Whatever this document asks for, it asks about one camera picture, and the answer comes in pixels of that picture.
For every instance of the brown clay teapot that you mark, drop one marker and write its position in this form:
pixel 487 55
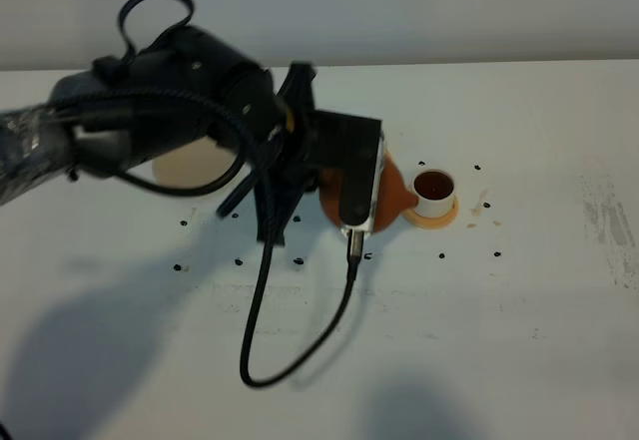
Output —
pixel 393 196

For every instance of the orange coaster front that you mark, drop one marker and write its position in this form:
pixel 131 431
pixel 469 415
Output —
pixel 432 223

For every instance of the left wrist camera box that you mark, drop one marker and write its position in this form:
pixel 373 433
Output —
pixel 353 147

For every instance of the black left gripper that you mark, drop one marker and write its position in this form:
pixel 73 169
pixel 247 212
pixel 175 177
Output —
pixel 287 152

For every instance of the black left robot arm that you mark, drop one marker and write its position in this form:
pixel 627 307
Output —
pixel 186 86

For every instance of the beige round teapot coaster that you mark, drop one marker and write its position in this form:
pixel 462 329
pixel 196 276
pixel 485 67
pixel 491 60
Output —
pixel 196 165

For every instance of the white teacup front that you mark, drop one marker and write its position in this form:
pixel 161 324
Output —
pixel 435 190

